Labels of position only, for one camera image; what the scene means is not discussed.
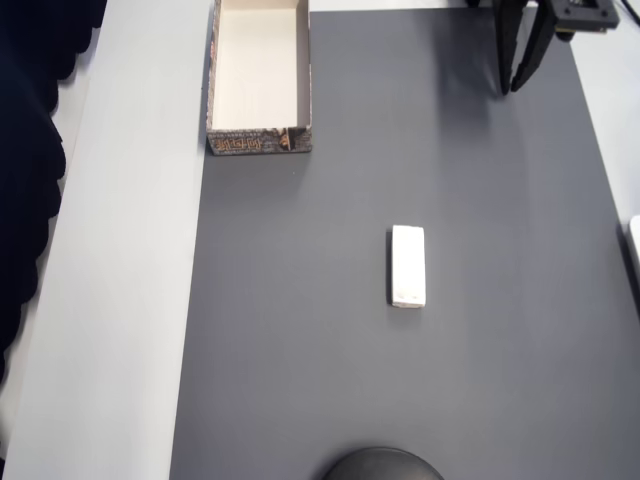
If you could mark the white rectangular block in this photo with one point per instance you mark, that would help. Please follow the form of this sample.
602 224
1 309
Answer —
409 265

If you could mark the printed cardboard box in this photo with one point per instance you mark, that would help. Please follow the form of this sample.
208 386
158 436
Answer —
260 75

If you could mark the grey table mat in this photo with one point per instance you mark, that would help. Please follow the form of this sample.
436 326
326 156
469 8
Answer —
350 375

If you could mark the dark blue curtain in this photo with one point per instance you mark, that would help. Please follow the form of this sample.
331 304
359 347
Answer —
25 150

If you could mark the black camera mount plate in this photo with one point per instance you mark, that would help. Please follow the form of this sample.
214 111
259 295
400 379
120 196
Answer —
585 15

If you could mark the black round-base camera stand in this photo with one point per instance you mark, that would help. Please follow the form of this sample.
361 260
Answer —
382 465

